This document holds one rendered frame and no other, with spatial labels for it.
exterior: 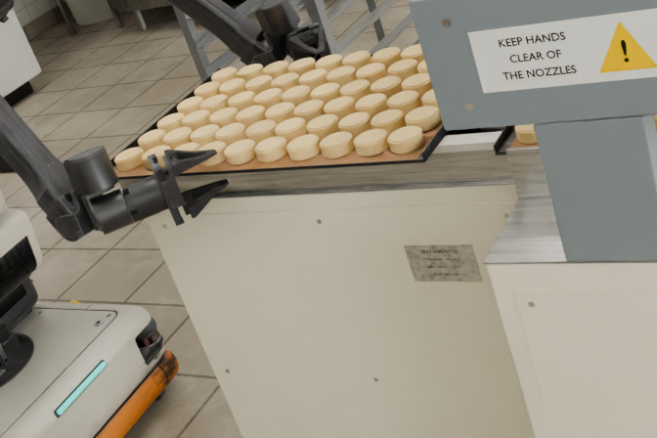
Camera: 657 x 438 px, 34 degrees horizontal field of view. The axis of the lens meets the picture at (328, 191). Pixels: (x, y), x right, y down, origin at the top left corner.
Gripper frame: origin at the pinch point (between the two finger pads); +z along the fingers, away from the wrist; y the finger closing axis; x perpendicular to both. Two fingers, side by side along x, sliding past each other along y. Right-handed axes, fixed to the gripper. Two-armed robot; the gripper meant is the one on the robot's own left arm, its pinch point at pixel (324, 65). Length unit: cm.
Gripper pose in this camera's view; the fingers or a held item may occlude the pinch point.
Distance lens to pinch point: 192.7
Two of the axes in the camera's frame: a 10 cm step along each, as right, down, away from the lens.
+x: -9.1, 3.8, -1.5
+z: 3.0, 3.5, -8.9
